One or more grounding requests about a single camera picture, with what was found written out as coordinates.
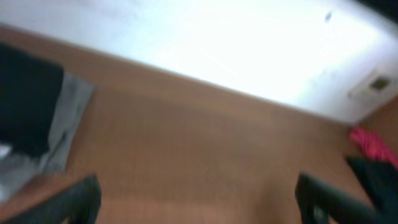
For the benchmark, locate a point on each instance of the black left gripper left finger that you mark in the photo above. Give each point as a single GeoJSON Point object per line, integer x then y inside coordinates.
{"type": "Point", "coordinates": [78, 204]}

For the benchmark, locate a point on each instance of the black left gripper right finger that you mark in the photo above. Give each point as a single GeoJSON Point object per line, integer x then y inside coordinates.
{"type": "Point", "coordinates": [318, 202]}

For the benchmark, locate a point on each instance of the black leggings with pink waistband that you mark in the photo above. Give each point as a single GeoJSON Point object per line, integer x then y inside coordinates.
{"type": "Point", "coordinates": [30, 87]}

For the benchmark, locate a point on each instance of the black garment pile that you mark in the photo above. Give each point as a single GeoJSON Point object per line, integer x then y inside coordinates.
{"type": "Point", "coordinates": [379, 180]}

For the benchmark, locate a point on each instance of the grey folded garment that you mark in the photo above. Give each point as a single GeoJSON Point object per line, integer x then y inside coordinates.
{"type": "Point", "coordinates": [17, 171]}

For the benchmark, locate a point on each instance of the red cloth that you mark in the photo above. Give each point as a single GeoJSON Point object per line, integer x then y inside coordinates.
{"type": "Point", "coordinates": [372, 146]}

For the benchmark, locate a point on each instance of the white folded shirt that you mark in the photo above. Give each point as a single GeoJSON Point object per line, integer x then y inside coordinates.
{"type": "Point", "coordinates": [5, 150]}

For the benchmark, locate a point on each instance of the beige wall control panel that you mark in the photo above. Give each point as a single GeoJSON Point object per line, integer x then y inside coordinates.
{"type": "Point", "coordinates": [375, 86]}

